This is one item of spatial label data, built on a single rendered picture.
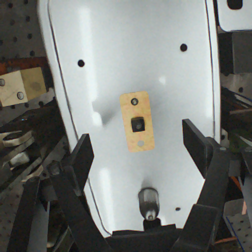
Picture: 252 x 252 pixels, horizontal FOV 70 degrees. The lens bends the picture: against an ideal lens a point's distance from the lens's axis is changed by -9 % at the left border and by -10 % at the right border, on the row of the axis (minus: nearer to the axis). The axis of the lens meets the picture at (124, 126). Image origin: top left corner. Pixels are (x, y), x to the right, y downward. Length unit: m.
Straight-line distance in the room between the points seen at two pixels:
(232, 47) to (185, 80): 0.09
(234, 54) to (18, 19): 0.55
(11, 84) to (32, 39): 0.40
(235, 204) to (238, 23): 0.30
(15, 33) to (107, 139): 0.47
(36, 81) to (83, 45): 0.07
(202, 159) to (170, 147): 0.13
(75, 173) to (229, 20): 0.25
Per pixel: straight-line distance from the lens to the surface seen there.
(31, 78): 0.24
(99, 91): 0.26
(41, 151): 0.28
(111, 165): 0.30
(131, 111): 0.26
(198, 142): 0.17
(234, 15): 0.29
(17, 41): 0.64
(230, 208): 0.41
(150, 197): 0.30
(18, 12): 0.65
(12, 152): 0.23
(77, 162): 0.17
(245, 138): 0.30
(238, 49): 0.31
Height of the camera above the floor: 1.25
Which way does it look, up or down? 70 degrees down
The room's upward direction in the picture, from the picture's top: 175 degrees counter-clockwise
